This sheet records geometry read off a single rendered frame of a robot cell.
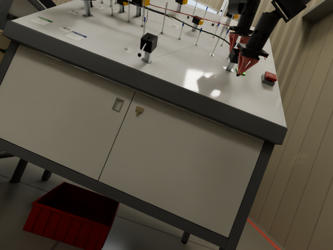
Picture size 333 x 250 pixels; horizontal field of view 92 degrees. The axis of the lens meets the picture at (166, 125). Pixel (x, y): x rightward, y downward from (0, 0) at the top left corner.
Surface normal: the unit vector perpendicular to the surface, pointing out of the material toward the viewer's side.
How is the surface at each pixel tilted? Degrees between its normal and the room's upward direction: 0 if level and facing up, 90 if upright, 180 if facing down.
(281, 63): 90
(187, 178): 90
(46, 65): 90
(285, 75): 90
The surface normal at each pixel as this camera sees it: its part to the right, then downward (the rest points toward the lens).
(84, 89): -0.04, -0.06
